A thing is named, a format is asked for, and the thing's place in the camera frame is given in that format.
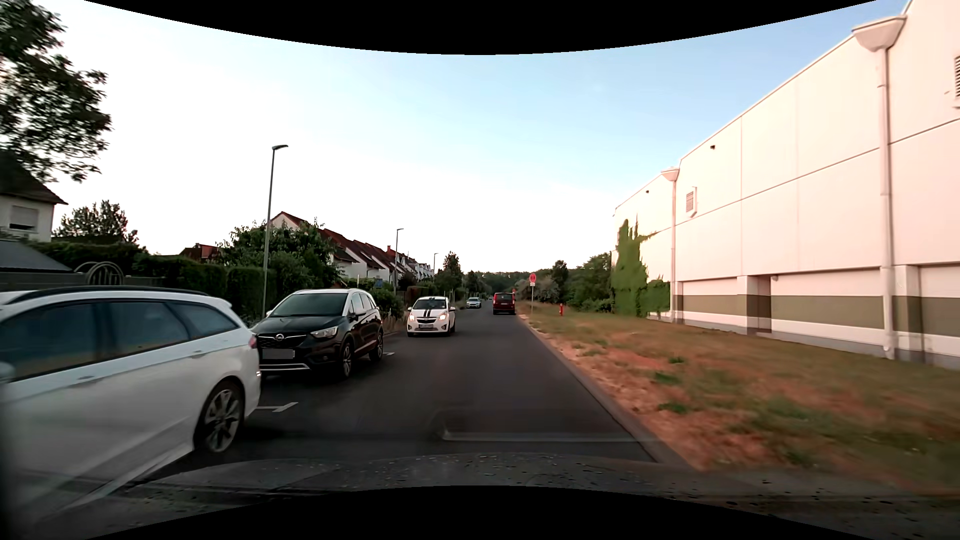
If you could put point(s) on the dark red van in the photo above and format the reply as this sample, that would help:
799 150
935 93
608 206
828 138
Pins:
504 302

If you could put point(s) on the green climbing plant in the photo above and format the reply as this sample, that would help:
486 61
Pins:
634 274

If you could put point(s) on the white car with black stripes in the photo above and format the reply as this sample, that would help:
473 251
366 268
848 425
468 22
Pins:
430 315

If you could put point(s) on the white estate car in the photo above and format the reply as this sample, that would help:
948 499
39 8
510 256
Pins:
105 375

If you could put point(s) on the group of green trees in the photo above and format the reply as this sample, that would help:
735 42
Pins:
585 281

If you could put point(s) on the road markings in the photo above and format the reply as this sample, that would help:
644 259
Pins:
283 407

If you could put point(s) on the large white hall building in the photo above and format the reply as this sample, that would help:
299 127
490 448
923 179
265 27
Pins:
810 225

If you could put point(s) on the row of red-roofed houses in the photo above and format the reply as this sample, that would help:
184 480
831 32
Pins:
360 255

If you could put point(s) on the white house with dark roof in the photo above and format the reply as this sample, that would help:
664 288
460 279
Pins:
26 210

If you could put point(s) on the large dark tree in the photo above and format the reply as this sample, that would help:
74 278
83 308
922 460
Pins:
45 90

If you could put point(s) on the tall grey lamp post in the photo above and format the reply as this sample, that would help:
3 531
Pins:
268 225

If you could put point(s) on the road sign on post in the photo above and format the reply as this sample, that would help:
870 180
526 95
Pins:
532 285

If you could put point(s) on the dry grass verge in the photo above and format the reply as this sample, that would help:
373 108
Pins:
735 390

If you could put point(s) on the green hedge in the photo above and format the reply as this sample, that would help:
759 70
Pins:
195 281

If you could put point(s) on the leafy tree behind house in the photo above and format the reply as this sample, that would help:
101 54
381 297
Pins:
96 223

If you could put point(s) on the car's own bonnet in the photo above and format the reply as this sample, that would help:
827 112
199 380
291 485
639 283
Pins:
480 480

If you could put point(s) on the green tree behind hedge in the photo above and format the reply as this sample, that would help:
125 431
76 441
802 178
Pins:
292 255

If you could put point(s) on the dark grey asphalt road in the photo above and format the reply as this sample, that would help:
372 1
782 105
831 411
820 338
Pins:
480 375

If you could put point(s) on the row of trees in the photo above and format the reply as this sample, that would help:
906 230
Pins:
457 279

